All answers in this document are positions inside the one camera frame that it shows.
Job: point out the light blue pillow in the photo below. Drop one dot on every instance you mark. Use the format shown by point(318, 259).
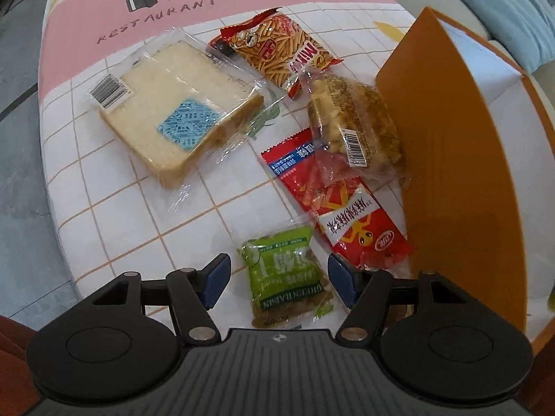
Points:
point(507, 4)

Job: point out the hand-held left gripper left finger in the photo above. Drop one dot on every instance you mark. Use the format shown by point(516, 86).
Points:
point(215, 278)

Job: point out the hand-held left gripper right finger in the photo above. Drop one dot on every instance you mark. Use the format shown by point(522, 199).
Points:
point(341, 278)

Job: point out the pink and white printed tablecloth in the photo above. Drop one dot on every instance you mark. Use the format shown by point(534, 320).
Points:
point(130, 208)

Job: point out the wrapped white bread slice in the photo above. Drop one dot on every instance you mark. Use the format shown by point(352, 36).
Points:
point(173, 95)

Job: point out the red potato stick snack packet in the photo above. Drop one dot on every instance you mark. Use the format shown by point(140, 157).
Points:
point(269, 47)

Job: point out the clear packet of biscuits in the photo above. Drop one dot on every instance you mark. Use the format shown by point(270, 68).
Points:
point(347, 112)

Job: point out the red spicy snack packet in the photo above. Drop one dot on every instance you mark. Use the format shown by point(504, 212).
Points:
point(347, 227)

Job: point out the grey green sofa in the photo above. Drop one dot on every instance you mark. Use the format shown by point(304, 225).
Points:
point(477, 34)

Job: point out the reddish brown seat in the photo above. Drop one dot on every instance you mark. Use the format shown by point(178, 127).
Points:
point(15, 368)

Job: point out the green raisin packet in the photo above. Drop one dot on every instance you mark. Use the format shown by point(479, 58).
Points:
point(282, 277)

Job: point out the orange cardboard box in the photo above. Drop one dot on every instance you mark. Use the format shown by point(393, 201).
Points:
point(455, 182)

